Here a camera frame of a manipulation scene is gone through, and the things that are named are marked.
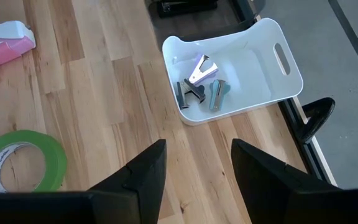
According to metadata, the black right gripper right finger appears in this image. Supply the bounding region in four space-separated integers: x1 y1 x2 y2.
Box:
231 138 342 224

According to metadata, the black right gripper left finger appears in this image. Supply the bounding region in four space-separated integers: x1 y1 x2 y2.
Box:
87 138 168 224

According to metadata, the green tape roll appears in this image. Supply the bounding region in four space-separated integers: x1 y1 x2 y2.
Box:
0 129 68 194

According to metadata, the teal staple remover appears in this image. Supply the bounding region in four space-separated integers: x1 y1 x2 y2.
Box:
208 78 231 113

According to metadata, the black staple remover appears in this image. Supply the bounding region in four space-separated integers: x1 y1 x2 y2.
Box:
175 78 207 111

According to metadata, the purple staple remover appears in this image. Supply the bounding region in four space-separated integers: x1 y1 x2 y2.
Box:
187 54 220 86

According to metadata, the black stapler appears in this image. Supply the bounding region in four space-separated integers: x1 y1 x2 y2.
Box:
156 0 219 19

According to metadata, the white and pink stapler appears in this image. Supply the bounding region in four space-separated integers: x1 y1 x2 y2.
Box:
0 20 37 72

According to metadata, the black table clamp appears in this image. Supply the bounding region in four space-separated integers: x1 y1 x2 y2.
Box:
296 96 336 145

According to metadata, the white plastic storage bin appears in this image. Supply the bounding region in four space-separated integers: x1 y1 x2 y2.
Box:
162 17 305 127

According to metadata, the black aluminium frame rail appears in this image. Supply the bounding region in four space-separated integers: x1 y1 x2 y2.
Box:
228 0 338 189

